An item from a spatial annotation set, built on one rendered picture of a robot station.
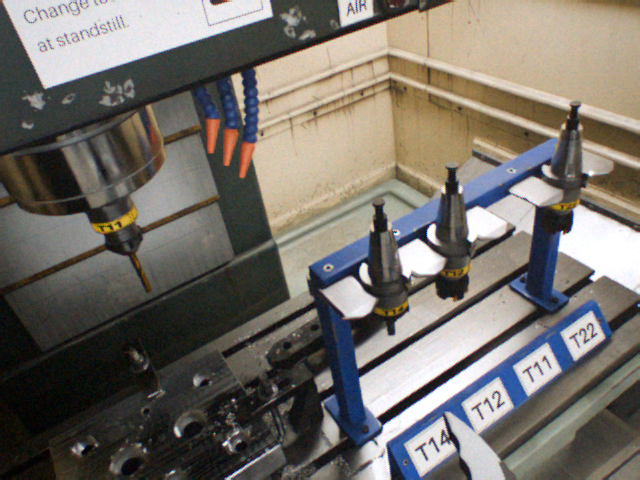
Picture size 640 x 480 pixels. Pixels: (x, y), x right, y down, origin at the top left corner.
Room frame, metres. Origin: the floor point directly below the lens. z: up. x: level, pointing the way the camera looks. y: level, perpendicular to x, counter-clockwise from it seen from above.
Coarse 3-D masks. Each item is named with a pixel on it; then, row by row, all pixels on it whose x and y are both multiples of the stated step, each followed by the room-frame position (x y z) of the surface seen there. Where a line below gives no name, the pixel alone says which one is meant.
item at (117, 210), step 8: (128, 200) 0.51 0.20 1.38; (112, 208) 0.49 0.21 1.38; (120, 208) 0.49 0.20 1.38; (128, 208) 0.50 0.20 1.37; (88, 216) 0.49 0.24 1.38; (96, 216) 0.49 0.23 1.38; (104, 216) 0.49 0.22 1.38; (112, 216) 0.49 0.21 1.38; (120, 216) 0.49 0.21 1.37; (112, 232) 0.49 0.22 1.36
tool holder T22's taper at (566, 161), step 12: (564, 132) 0.63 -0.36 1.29; (576, 132) 0.62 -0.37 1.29; (564, 144) 0.62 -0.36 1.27; (576, 144) 0.62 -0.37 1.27; (552, 156) 0.64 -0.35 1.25; (564, 156) 0.62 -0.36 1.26; (576, 156) 0.62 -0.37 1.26; (552, 168) 0.63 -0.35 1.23; (564, 168) 0.62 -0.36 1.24; (576, 168) 0.61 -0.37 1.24
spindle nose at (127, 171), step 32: (96, 128) 0.45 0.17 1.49; (128, 128) 0.47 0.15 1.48; (0, 160) 0.44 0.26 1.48; (32, 160) 0.43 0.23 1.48; (64, 160) 0.43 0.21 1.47; (96, 160) 0.44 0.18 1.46; (128, 160) 0.46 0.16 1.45; (160, 160) 0.50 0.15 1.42; (32, 192) 0.44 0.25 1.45; (64, 192) 0.43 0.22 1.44; (96, 192) 0.44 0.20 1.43; (128, 192) 0.45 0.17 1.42
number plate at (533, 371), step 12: (540, 348) 0.54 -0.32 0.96; (528, 360) 0.52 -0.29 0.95; (540, 360) 0.53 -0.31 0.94; (552, 360) 0.53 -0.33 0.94; (516, 372) 0.51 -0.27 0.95; (528, 372) 0.51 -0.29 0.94; (540, 372) 0.51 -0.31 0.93; (552, 372) 0.51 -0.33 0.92; (528, 384) 0.50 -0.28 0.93; (540, 384) 0.50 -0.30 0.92
